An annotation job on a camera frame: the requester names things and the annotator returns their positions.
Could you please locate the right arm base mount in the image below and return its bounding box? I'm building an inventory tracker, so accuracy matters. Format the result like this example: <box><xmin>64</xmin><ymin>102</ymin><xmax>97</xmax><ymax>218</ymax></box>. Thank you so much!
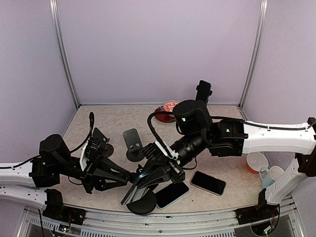
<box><xmin>236</xmin><ymin>189</ymin><xmax>280</xmax><ymax>225</ymax></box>

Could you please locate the red patterned teacup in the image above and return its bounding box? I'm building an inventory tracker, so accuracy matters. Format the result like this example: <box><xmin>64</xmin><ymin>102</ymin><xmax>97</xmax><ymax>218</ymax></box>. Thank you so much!
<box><xmin>163</xmin><ymin>100</ymin><xmax>179</xmax><ymax>112</ymax></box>

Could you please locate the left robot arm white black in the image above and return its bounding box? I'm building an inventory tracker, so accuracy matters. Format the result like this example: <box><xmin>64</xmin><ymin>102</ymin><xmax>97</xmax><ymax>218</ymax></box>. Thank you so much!
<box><xmin>0</xmin><ymin>134</ymin><xmax>135</xmax><ymax>220</ymax></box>

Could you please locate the left aluminium frame post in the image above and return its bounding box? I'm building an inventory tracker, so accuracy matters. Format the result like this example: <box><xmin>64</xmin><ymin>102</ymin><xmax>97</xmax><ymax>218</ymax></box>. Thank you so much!
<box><xmin>49</xmin><ymin>0</ymin><xmax>81</xmax><ymax>110</ymax></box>

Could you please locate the light blue mug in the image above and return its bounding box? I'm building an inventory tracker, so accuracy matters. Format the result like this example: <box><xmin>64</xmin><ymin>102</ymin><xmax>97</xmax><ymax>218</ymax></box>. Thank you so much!
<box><xmin>259</xmin><ymin>166</ymin><xmax>276</xmax><ymax>189</ymax></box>

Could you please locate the phone blue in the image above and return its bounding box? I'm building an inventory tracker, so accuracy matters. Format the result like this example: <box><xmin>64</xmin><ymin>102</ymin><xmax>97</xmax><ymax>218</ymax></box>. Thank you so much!
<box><xmin>155</xmin><ymin>182</ymin><xmax>189</xmax><ymax>209</ymax></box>
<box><xmin>120</xmin><ymin>182</ymin><xmax>149</xmax><ymax>205</ymax></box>

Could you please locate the phone black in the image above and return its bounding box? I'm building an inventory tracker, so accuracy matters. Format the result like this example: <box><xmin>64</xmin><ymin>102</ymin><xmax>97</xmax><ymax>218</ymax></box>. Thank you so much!
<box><xmin>196</xmin><ymin>79</ymin><xmax>212</xmax><ymax>103</ymax></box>

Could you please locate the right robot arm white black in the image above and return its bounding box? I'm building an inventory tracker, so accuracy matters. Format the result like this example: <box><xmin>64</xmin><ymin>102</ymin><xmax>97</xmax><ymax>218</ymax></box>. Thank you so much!
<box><xmin>135</xmin><ymin>100</ymin><xmax>316</xmax><ymax>219</ymax></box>

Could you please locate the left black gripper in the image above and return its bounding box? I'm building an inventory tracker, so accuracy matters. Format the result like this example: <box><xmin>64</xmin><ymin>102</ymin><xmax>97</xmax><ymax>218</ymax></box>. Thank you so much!
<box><xmin>55</xmin><ymin>150</ymin><xmax>129</xmax><ymax>194</ymax></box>

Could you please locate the black pole stand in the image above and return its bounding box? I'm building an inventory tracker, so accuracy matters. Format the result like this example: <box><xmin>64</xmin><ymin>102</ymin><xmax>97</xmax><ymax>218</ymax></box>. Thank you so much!
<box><xmin>126</xmin><ymin>165</ymin><xmax>158</xmax><ymax>215</ymax></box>

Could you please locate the orange white bowl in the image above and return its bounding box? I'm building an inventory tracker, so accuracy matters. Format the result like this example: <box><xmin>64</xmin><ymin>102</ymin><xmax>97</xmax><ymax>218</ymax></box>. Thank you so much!
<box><xmin>246</xmin><ymin>153</ymin><xmax>269</xmax><ymax>174</ymax></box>

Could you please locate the folding phone stand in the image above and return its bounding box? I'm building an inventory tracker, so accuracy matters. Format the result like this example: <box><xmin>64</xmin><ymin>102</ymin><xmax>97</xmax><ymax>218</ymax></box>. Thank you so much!
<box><xmin>123</xmin><ymin>128</ymin><xmax>145</xmax><ymax>162</ymax></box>
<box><xmin>92</xmin><ymin>127</ymin><xmax>114</xmax><ymax>157</ymax></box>

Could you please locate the phone pink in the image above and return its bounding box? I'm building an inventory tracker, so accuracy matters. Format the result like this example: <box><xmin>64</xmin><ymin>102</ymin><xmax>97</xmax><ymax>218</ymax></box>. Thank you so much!
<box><xmin>190</xmin><ymin>171</ymin><xmax>226</xmax><ymax>196</ymax></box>

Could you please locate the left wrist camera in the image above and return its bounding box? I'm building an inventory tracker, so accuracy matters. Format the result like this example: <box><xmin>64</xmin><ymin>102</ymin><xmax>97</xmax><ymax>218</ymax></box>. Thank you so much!
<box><xmin>79</xmin><ymin>137</ymin><xmax>97</xmax><ymax>171</ymax></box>

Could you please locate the red saucer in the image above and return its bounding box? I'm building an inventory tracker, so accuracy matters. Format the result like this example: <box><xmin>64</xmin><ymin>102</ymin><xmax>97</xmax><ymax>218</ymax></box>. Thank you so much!
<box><xmin>155</xmin><ymin>107</ymin><xmax>176</xmax><ymax>123</ymax></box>

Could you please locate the front aluminium rail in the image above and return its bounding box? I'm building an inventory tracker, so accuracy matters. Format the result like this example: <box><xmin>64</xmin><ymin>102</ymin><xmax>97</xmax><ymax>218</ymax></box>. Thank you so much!
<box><xmin>15</xmin><ymin>196</ymin><xmax>305</xmax><ymax>237</ymax></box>

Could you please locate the right aluminium frame post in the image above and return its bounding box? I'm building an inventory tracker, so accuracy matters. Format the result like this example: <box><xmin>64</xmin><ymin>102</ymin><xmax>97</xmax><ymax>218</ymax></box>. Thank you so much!
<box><xmin>238</xmin><ymin>0</ymin><xmax>268</xmax><ymax>110</ymax></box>

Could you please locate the aluminium frame post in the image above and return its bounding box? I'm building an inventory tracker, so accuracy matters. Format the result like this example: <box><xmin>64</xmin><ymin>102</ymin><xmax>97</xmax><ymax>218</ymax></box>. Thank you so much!
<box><xmin>238</xmin><ymin>0</ymin><xmax>268</xmax><ymax>110</ymax></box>
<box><xmin>49</xmin><ymin>0</ymin><xmax>81</xmax><ymax>110</ymax></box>

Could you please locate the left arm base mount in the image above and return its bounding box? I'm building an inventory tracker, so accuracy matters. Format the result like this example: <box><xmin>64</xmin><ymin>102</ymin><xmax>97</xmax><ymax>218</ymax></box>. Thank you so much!
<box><xmin>42</xmin><ymin>189</ymin><xmax>86</xmax><ymax>226</ymax></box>

